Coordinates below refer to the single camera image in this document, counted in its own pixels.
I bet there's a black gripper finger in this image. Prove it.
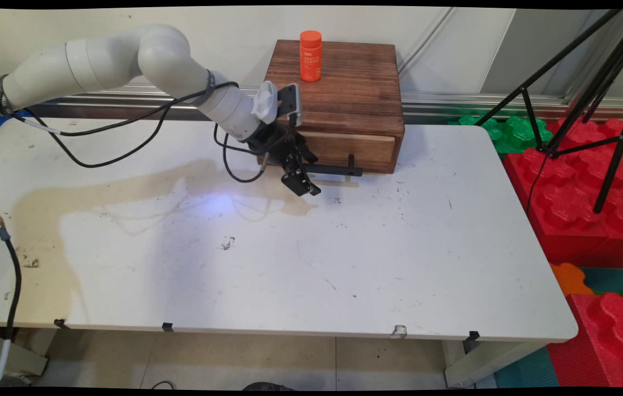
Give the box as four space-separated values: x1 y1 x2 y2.
281 156 313 197
294 146 322 196

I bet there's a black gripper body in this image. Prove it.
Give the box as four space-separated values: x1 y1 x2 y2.
247 124 307 161

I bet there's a black drawer handle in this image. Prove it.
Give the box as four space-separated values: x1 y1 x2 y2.
303 154 365 178

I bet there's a dark brown wooden cabinet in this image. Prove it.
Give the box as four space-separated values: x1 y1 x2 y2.
256 40 406 175

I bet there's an orange plastic bottle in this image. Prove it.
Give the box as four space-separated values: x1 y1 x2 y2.
299 30 323 83

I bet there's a large green foam block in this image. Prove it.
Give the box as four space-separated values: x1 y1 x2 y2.
449 114 554 155

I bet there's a grey table leg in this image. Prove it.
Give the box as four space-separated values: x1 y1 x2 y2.
0 327 48 378
444 340 543 388

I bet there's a large red foam block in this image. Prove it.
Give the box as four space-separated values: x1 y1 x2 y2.
503 117 623 269

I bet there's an orange foam piece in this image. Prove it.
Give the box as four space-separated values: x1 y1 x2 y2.
551 262 595 298

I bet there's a teal foam floor mat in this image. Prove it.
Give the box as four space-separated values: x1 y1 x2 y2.
496 346 560 388
581 267 623 298

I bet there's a black tripod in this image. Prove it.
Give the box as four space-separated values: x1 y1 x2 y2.
474 8 623 214

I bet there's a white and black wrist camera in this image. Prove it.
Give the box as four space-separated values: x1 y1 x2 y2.
251 81 304 128

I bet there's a short black gripper cable loop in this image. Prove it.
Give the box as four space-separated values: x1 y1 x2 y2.
214 124 266 184

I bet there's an aluminium wall rail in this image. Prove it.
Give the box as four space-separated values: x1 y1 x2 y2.
14 82 623 125

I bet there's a white wall conduit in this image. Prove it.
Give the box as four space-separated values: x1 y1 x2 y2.
398 8 455 72

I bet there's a long black arm cable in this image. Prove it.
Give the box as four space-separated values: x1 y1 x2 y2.
0 81 239 169

